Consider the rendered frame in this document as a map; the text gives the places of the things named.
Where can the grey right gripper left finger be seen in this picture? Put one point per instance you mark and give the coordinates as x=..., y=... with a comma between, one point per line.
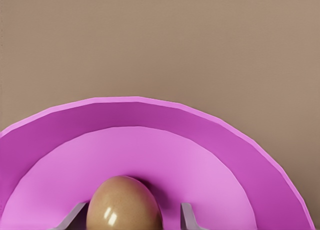
x=71, y=216

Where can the pink round bowl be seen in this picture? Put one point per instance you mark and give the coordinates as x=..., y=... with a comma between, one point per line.
x=175, y=145

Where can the brown egg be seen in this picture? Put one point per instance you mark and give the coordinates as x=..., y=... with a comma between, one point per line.
x=122, y=202

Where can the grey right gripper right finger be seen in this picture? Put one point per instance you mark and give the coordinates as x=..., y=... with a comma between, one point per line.
x=188, y=215

